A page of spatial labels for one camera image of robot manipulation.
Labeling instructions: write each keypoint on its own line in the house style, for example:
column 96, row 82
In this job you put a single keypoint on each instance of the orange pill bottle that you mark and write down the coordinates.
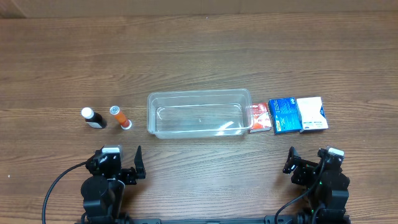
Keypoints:
column 120, row 117

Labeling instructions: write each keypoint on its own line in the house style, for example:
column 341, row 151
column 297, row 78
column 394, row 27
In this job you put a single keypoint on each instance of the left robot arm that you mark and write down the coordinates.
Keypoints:
column 103, row 192

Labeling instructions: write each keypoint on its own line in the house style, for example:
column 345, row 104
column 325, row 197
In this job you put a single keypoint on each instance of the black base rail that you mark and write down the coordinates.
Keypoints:
column 268, row 219

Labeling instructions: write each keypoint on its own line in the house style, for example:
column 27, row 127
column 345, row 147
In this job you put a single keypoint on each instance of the white medicine box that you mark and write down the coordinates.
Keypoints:
column 312, row 115

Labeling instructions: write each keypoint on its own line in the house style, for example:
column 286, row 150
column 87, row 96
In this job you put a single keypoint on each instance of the red medicine box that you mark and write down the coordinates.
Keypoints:
column 261, row 118

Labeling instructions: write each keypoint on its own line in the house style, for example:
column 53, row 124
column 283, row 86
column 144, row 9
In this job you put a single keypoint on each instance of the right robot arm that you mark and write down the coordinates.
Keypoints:
column 326, row 186

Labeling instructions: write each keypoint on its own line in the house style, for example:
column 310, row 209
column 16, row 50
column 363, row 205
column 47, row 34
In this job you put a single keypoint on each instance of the blue medicine box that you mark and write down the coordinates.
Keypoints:
column 285, row 115

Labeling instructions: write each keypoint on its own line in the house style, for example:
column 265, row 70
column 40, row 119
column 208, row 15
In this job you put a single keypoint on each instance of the clear plastic container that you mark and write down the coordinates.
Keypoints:
column 199, row 113

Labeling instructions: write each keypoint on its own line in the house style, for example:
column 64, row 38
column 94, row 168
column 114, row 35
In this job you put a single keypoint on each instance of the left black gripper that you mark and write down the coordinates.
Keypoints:
column 131, row 172

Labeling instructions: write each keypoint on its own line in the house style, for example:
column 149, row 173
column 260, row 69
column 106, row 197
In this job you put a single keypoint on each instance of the dark bottle white cap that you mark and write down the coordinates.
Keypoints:
column 93, row 119

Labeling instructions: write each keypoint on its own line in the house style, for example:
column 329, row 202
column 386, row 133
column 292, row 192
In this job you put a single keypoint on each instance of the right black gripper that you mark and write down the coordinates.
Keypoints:
column 303, row 169

